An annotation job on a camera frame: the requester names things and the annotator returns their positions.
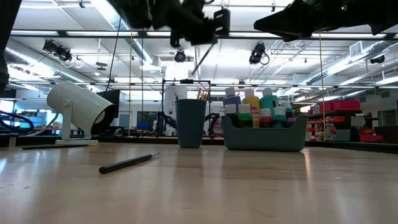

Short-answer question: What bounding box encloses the small blue paint bottle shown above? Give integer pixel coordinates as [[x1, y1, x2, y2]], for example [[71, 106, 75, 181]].
[[281, 101, 295, 128]]

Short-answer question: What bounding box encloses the white spot lamp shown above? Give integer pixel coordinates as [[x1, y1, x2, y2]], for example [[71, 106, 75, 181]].
[[46, 80, 116, 146]]

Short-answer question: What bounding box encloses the teal plastic caddy bin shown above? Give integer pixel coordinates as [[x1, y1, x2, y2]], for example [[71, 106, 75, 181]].
[[221, 114, 308, 152]]

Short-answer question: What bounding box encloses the round black camera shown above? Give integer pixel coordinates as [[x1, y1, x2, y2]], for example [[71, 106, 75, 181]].
[[174, 49, 187, 63]]

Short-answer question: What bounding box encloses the black monitor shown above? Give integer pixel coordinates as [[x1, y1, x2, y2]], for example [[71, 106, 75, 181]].
[[95, 89, 121, 135]]

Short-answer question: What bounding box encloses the black camera with cable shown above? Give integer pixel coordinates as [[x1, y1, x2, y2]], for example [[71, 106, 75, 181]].
[[248, 42, 270, 66]]

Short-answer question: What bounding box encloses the small dark red paint bottle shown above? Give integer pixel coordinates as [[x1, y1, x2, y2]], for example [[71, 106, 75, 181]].
[[259, 108, 274, 129]]

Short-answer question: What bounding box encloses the small green paint bottle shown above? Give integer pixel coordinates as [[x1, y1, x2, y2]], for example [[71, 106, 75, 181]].
[[238, 103, 253, 129]]

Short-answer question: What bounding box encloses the large turquoise paint bottle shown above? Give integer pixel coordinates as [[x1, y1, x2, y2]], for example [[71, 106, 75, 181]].
[[259, 87, 280, 110]]

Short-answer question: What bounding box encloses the dark slate plastic cup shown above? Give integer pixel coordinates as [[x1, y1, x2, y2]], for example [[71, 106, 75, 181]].
[[174, 98, 207, 149]]

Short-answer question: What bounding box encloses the large yellow paint bottle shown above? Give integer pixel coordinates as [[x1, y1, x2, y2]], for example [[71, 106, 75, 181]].
[[241, 88, 261, 129]]

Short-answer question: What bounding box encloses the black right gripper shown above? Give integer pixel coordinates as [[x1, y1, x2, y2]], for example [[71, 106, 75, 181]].
[[253, 0, 348, 43]]

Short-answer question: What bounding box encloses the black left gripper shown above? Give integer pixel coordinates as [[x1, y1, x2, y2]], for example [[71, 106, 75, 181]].
[[108, 0, 218, 48]]

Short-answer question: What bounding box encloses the small black paint bottle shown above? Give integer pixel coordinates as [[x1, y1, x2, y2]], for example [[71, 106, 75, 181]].
[[224, 103, 239, 128]]

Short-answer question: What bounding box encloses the shelf with red bins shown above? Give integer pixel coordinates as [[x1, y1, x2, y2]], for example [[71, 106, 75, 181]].
[[306, 99, 384, 144]]

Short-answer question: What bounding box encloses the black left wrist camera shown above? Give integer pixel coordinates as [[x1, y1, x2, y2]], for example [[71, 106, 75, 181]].
[[213, 8, 231, 35]]

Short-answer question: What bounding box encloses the white lamp cable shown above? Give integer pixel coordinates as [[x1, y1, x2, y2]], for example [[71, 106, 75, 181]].
[[26, 112, 60, 136]]

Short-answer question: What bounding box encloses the small teal paint bottle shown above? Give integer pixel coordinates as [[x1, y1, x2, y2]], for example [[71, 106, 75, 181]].
[[272, 106, 289, 129]]

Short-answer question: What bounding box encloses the black ceiling spotlight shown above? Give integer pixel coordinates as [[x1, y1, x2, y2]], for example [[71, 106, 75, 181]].
[[42, 39, 58, 53], [55, 45, 73, 62]]

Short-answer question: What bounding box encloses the black frame crossbar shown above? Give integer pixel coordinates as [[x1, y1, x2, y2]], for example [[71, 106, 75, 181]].
[[9, 29, 398, 40]]

